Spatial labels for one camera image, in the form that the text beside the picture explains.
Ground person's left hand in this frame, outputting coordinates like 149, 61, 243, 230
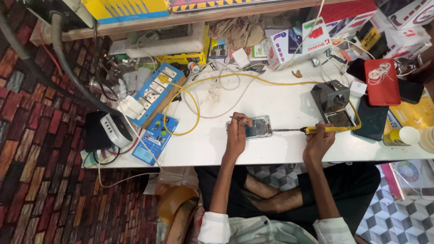
225, 113, 253, 156

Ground person's right hand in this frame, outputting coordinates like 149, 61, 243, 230
303, 121, 336, 164

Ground yellow handled soldering iron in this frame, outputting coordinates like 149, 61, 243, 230
271, 125, 355, 135

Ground grey metal soldering iron stand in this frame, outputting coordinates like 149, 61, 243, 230
311, 80, 357, 128

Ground large black phone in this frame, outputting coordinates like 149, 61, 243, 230
353, 95, 389, 141

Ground small white cube adapter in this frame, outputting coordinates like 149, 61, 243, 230
350, 81, 368, 98

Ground white charger block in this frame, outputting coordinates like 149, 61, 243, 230
232, 48, 252, 70

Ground person's black shorts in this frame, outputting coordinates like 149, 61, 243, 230
195, 162, 382, 236

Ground red phone case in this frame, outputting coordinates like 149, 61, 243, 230
364, 59, 401, 106

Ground white rubber band bundle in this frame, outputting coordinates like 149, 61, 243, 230
368, 63, 394, 85

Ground white printed phone box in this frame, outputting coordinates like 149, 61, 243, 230
267, 17, 333, 71

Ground yellow cardboard box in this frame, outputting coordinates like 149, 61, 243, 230
156, 25, 211, 66

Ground person's legs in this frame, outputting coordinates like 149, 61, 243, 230
243, 173, 303, 214

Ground white paper cup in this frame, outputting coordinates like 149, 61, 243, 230
383, 126, 421, 147

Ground blue printed card packet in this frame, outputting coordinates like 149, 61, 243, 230
132, 113, 179, 167

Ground yellow paper sheet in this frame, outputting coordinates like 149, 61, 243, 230
385, 91, 434, 135

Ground blue power socket board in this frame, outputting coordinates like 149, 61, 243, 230
130, 62, 187, 129

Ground crumpled brown cloth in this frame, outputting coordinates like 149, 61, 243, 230
208, 15, 266, 51

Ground small black phone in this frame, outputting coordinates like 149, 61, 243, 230
397, 79, 425, 104

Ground orange stool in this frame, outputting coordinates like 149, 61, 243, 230
155, 184, 201, 244

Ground beige cup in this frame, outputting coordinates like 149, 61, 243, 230
418, 127, 434, 154

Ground white foam slab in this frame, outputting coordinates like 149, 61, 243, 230
125, 23, 207, 59

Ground white plug adapter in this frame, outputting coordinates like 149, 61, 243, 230
118, 96, 146, 120

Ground person's striped white shirt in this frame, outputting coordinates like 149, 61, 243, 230
198, 212, 356, 244

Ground black and white desk device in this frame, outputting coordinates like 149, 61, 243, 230
84, 111, 133, 153

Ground heap of white printed boxes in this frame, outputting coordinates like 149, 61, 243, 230
319, 0, 434, 61

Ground wooden shelf board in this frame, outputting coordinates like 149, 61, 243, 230
32, 0, 356, 43

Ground yellow and blue tool pack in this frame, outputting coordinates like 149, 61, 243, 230
81, 0, 170, 24

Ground looped white cable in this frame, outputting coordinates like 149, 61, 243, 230
183, 64, 266, 119

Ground yellow power cable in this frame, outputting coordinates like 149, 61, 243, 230
162, 73, 362, 137

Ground hanging white cable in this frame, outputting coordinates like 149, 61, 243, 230
288, 0, 326, 66

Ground thin white cable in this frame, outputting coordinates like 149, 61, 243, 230
98, 102, 170, 189

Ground grey corrugated hose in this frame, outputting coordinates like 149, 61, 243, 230
50, 12, 123, 116

